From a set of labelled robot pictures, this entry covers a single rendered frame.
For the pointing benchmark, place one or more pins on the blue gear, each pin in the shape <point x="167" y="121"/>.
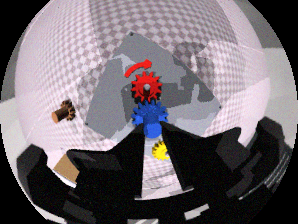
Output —
<point x="150" y="115"/>

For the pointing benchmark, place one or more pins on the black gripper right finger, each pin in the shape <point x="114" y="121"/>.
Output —
<point x="189" y="152"/>

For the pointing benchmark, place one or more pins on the red curved arrow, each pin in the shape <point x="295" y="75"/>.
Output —
<point x="145" y="64"/>

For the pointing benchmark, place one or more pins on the red gear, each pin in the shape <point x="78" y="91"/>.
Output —
<point x="139" y="89"/>

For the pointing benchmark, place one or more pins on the brown gear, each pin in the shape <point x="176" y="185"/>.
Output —
<point x="65" y="112"/>

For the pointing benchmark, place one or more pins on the yellow gear with black stripe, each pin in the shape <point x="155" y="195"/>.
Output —
<point x="159" y="151"/>

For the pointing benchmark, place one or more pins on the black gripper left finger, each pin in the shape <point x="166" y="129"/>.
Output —
<point x="124" y="160"/>

